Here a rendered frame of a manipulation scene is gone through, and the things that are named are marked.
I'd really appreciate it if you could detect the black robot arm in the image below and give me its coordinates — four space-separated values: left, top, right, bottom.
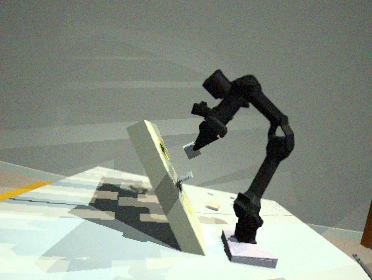
191 69 295 244

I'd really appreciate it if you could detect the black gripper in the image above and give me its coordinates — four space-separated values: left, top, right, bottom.
193 103 234 151

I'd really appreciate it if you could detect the cream flat rectangular block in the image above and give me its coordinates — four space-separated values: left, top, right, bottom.
130 184 148 193
206 200 220 211

